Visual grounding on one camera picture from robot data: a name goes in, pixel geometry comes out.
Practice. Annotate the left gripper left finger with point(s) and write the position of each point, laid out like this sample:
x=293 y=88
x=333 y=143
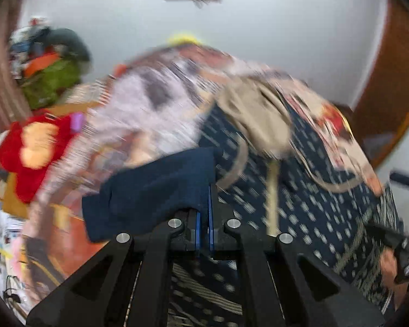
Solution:
x=190 y=239

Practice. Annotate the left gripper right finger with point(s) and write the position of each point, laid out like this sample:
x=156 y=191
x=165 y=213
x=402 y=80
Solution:
x=219 y=241

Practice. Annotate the navy patterned hooded garment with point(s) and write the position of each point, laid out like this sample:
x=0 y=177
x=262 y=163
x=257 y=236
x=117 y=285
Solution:
x=320 y=194

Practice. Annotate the right hand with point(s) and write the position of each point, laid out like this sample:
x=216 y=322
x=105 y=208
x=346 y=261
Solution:
x=389 y=270

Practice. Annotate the printed beige orange bedspread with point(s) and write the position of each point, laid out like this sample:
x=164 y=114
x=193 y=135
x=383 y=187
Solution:
x=154 y=108

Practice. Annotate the brown wooden door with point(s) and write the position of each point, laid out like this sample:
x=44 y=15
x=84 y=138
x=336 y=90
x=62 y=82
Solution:
x=383 y=107

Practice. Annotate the yellow plush pillow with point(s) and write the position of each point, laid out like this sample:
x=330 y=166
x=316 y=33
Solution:
x=183 y=38

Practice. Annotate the red plush toy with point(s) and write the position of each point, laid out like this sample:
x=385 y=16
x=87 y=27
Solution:
x=28 y=149

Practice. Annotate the green bag clutter pile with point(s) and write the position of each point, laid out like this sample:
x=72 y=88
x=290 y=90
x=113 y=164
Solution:
x=45 y=61

